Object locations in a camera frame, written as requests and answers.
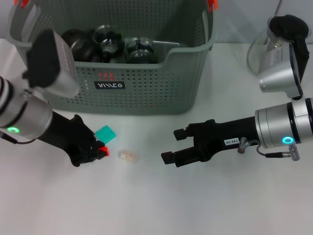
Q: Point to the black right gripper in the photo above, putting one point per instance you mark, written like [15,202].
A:
[222,137]

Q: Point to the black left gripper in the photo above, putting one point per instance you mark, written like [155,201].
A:
[71,137]

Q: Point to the small red toy brick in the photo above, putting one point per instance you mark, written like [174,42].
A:
[105,151]

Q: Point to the teal square toy brick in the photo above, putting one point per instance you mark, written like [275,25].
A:
[107,133]

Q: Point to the white toy brick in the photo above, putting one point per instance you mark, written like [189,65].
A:
[128,156]

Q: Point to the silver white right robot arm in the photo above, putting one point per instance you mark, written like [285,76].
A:
[281,124]

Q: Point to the grey perforated plastic storage basket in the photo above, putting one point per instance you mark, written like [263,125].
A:
[146,93]

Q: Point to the black clay teapot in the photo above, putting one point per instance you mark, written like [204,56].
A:
[71,34]

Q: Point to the left wrist camera housing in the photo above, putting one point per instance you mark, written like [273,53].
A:
[51,63]

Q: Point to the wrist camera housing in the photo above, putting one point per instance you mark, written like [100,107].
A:
[51,63]
[276,78]

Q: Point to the right wrist camera housing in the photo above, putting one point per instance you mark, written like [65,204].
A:
[276,78]

